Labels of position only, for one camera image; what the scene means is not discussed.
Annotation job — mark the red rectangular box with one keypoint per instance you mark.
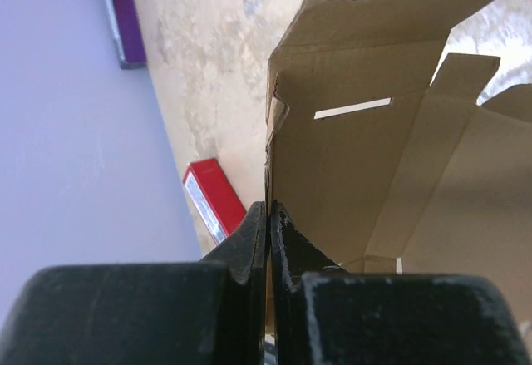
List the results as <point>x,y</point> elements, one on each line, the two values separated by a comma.
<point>214,197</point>

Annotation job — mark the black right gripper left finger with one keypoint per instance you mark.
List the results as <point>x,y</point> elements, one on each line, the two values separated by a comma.
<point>206,312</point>

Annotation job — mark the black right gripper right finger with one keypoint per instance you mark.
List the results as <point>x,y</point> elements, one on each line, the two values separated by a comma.
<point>327,315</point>

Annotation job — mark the brown cardboard box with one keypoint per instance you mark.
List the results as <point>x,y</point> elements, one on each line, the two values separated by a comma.
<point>380,152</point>

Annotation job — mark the purple rectangular box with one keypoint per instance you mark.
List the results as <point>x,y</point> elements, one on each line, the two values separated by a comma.
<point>126,33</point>

